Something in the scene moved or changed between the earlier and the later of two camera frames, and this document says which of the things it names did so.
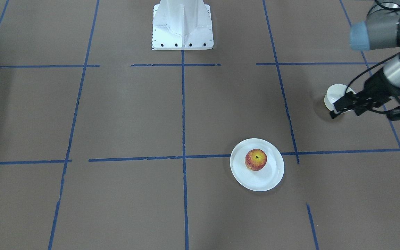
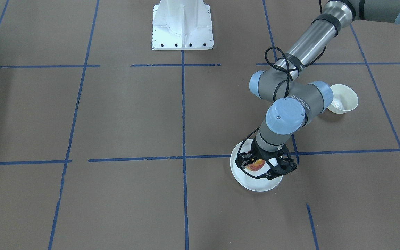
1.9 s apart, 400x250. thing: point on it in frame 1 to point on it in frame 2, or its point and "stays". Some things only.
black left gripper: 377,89 to 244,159
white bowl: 334,93 stays
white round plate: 263,180 stays
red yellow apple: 256,159 stays
